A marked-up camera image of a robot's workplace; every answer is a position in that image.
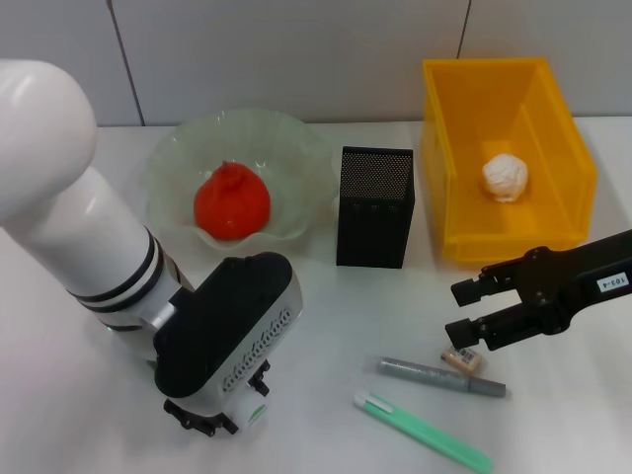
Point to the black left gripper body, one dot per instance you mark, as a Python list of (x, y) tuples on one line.
[(185, 412)]

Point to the silver grey marker pen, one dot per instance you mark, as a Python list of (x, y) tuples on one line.
[(429, 375)]

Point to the beige eraser with barcode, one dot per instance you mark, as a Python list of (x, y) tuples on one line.
[(464, 356)]

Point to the pale green glass fruit plate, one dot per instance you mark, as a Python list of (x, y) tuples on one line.
[(296, 163)]

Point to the clear green-label water bottle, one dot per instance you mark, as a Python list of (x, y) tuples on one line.
[(252, 410)]

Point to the mint green pen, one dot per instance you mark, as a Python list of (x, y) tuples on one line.
[(419, 429)]

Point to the orange fruit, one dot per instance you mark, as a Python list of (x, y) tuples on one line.
[(232, 202)]

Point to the yellow plastic bin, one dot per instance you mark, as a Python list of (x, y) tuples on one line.
[(469, 108)]

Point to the left wrist camera housing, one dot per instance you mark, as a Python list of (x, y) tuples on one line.
[(232, 316)]

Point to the black mesh pen holder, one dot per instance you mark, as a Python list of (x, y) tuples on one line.
[(375, 217)]

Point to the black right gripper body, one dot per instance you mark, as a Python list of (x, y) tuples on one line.
[(577, 281)]

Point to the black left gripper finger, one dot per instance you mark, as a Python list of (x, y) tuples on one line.
[(224, 424), (260, 380)]

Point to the white paper ball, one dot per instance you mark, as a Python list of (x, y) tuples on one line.
[(506, 178)]

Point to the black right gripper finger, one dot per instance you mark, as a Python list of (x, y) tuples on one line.
[(489, 284), (494, 328)]

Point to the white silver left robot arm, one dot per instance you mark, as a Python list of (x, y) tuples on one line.
[(64, 197)]

